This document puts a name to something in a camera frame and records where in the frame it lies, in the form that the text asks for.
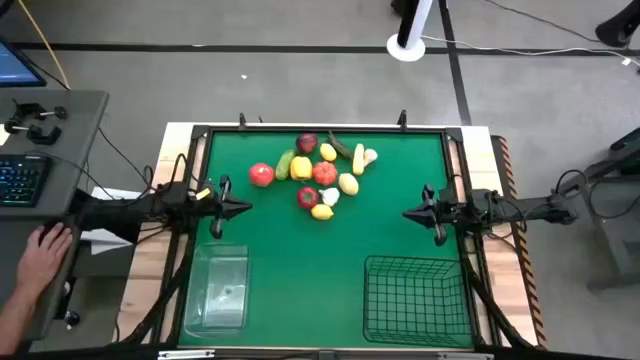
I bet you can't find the black backlit keyboard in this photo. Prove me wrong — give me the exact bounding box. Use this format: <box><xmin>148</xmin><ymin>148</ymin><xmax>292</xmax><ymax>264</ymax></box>
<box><xmin>0</xmin><ymin>153</ymin><xmax>53</xmax><ymax>209</ymax></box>

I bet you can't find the dark red onion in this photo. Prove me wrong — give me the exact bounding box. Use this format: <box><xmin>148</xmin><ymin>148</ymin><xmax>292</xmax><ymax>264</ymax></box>
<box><xmin>295</xmin><ymin>132</ymin><xmax>320</xmax><ymax>155</ymax></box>

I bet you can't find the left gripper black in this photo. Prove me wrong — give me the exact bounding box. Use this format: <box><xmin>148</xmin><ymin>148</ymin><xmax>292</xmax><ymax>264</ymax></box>
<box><xmin>197</xmin><ymin>174</ymin><xmax>254</xmax><ymax>240</ymax></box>

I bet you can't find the clear plastic bin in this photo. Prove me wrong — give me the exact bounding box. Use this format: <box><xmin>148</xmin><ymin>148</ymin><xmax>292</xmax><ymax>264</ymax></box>
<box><xmin>182</xmin><ymin>243</ymin><xmax>251</xmax><ymax>340</ymax></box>

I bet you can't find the smooth red tomato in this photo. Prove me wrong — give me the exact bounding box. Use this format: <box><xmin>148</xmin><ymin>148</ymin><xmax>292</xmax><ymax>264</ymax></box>
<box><xmin>248</xmin><ymin>162</ymin><xmax>276</xmax><ymax>189</ymax></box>

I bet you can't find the black C-clamp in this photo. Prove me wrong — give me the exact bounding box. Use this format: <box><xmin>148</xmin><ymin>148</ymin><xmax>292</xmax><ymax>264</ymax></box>
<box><xmin>3</xmin><ymin>119</ymin><xmax>64</xmax><ymax>146</ymax></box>
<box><xmin>10</xmin><ymin>102</ymin><xmax>69</xmax><ymax>122</ymax></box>

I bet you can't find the black floor cable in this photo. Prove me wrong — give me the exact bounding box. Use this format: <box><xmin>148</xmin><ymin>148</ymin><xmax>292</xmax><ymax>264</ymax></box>
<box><xmin>482</xmin><ymin>0</ymin><xmax>601</xmax><ymax>44</ymax></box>

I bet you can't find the grey desk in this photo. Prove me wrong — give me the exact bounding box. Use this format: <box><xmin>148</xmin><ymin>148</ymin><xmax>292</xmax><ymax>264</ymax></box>
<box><xmin>0</xmin><ymin>88</ymin><xmax>110</xmax><ymax>341</ymax></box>

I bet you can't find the silver metal bracket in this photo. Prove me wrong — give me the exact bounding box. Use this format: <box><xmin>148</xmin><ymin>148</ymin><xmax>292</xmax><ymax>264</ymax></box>
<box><xmin>158</xmin><ymin>349</ymin><xmax>216</xmax><ymax>360</ymax></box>

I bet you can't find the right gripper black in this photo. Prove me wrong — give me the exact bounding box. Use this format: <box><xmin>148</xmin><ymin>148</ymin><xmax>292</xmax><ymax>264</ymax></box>
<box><xmin>402</xmin><ymin>183</ymin><xmax>476</xmax><ymax>247</ymax></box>

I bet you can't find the yellow corn cob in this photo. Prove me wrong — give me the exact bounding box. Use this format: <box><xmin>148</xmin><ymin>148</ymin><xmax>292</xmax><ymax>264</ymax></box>
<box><xmin>351</xmin><ymin>143</ymin><xmax>366</xmax><ymax>177</ymax></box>

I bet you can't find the white floor cable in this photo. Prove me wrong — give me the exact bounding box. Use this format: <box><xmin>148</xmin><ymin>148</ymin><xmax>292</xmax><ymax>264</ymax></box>
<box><xmin>419</xmin><ymin>33</ymin><xmax>640</xmax><ymax>69</ymax></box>

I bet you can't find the orange black hazard tape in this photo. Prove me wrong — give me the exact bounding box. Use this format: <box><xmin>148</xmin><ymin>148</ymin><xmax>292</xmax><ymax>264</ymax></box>
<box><xmin>492</xmin><ymin>134</ymin><xmax>547</xmax><ymax>346</ymax></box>

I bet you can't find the ribbed orange-red tomato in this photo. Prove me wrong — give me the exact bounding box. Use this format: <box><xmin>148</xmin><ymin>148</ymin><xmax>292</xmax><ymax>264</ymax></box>
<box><xmin>312</xmin><ymin>160</ymin><xmax>339</xmax><ymax>187</ymax></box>

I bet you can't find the green cucumber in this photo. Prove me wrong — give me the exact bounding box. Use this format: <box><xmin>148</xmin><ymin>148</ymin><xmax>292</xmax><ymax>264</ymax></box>
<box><xmin>274</xmin><ymin>148</ymin><xmax>297</xmax><ymax>182</ymax></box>

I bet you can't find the yellow bell pepper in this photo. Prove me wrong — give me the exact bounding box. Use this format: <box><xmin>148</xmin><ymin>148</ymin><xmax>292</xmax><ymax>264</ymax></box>
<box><xmin>289</xmin><ymin>155</ymin><xmax>314</xmax><ymax>182</ymax></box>

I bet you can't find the wooden table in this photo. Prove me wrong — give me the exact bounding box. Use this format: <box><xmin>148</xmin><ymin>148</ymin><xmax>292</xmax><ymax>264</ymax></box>
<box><xmin>115</xmin><ymin>121</ymin><xmax>547</xmax><ymax>351</ymax></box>

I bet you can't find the black desk cable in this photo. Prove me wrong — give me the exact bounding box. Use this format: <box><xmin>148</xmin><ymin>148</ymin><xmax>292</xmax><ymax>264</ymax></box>
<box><xmin>97</xmin><ymin>127</ymin><xmax>156</xmax><ymax>196</ymax></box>

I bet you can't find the yellow cable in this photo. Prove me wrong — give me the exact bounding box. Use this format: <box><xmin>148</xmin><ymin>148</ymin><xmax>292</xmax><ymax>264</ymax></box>
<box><xmin>16</xmin><ymin>0</ymin><xmax>70</xmax><ymax>90</ymax></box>

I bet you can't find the green table mat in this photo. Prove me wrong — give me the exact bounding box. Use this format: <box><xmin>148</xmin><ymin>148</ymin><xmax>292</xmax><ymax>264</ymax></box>
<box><xmin>178</xmin><ymin>130</ymin><xmax>475</xmax><ymax>350</ymax></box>

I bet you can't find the red apple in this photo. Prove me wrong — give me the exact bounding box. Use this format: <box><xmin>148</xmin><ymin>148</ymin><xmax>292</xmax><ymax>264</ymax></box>
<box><xmin>296</xmin><ymin>186</ymin><xmax>320</xmax><ymax>210</ymax></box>

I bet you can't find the computer monitor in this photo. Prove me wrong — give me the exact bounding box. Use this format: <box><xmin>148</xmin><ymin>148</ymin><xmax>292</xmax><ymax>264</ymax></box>
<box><xmin>0</xmin><ymin>39</ymin><xmax>49</xmax><ymax>89</ymax></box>

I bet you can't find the person's forearm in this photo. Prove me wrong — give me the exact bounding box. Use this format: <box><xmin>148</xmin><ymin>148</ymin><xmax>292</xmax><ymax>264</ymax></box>
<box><xmin>0</xmin><ymin>287</ymin><xmax>39</xmax><ymax>356</ymax></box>

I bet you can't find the white paper sheet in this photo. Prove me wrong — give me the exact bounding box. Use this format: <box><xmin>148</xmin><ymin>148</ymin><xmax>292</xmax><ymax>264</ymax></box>
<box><xmin>79</xmin><ymin>187</ymin><xmax>144</xmax><ymax>256</ymax></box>

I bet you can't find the black stand foot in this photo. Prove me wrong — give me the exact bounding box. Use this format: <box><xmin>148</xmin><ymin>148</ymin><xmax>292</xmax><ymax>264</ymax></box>
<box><xmin>594</xmin><ymin>0</ymin><xmax>640</xmax><ymax>49</ymax></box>

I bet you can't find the dark green jalapeno pepper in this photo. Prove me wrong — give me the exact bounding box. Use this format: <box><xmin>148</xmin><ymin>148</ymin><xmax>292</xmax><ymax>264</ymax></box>
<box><xmin>327</xmin><ymin>130</ymin><xmax>355</xmax><ymax>160</ymax></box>

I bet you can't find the black wire basket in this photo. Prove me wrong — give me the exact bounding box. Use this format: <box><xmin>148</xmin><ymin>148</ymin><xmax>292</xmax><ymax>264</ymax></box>
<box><xmin>363</xmin><ymin>255</ymin><xmax>474</xmax><ymax>347</ymax></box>

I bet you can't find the black metal table frame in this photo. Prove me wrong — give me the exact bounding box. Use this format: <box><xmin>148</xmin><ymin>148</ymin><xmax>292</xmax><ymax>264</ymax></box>
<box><xmin>149</xmin><ymin>123</ymin><xmax>501</xmax><ymax>351</ymax></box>

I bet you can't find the person's hand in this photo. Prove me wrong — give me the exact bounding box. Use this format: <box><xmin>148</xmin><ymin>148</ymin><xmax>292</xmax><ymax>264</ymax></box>
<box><xmin>15</xmin><ymin>222</ymin><xmax>75</xmax><ymax>296</ymax></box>

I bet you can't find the pale yellow potato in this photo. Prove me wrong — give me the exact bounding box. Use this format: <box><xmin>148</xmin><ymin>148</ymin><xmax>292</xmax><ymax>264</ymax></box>
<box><xmin>338</xmin><ymin>172</ymin><xmax>360</xmax><ymax>197</ymax></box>

